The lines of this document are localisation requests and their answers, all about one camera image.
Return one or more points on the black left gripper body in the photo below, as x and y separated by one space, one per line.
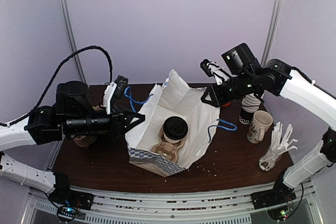
79 125

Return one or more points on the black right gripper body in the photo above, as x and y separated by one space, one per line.
219 94

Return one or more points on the blue checkered paper bag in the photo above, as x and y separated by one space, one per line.
174 97

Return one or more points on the cardboard cup carrier stack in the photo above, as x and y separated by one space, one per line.
84 141

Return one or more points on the black plastic cup lid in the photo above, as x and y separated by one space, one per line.
177 125

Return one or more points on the single cardboard cup carrier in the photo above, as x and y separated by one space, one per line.
166 149

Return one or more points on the white paper coffee cup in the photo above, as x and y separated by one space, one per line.
171 137

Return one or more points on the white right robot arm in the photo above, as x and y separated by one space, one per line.
290 83

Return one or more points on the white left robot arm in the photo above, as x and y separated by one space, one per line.
40 127

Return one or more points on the white paper cup stack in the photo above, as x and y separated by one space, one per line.
249 105

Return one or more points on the ceramic mug with coral print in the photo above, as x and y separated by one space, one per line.
259 125

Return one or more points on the metal front rail base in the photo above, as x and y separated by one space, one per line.
218 206

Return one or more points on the right aluminium frame post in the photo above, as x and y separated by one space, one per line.
273 26

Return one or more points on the aluminium frame post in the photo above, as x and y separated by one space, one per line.
71 39
273 26

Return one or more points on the left aluminium frame post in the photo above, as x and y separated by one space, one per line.
71 39

